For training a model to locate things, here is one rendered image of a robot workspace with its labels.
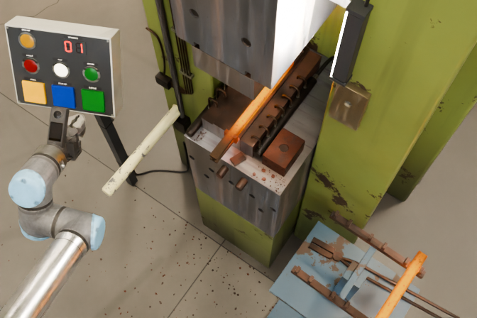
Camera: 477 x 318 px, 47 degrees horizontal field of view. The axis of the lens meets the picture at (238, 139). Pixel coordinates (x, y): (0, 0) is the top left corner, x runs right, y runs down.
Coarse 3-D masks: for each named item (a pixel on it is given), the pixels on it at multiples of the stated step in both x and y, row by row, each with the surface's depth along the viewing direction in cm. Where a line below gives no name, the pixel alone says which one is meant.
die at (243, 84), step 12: (192, 48) 144; (204, 60) 145; (216, 60) 141; (216, 72) 147; (228, 72) 143; (240, 72) 139; (228, 84) 148; (240, 84) 144; (252, 84) 140; (252, 96) 145
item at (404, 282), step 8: (416, 256) 159; (424, 256) 159; (416, 264) 158; (408, 272) 157; (416, 272) 157; (400, 280) 156; (408, 280) 156; (400, 288) 155; (392, 296) 154; (400, 296) 154; (384, 304) 153; (392, 304) 153; (384, 312) 152
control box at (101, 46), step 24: (24, 24) 169; (48, 24) 170; (72, 24) 172; (24, 48) 171; (48, 48) 170; (72, 48) 169; (96, 48) 168; (24, 72) 176; (48, 72) 175; (72, 72) 173; (120, 72) 178; (48, 96) 180; (120, 96) 182
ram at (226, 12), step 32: (192, 0) 126; (224, 0) 118; (256, 0) 112; (288, 0) 113; (320, 0) 132; (192, 32) 138; (224, 32) 128; (256, 32) 120; (288, 32) 124; (256, 64) 131; (288, 64) 138
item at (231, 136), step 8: (280, 80) 182; (264, 88) 179; (264, 96) 178; (256, 104) 176; (248, 112) 175; (240, 120) 174; (248, 120) 175; (232, 128) 172; (240, 128) 172; (224, 136) 171; (232, 136) 170; (224, 144) 169; (216, 152) 168; (224, 152) 171; (216, 160) 169
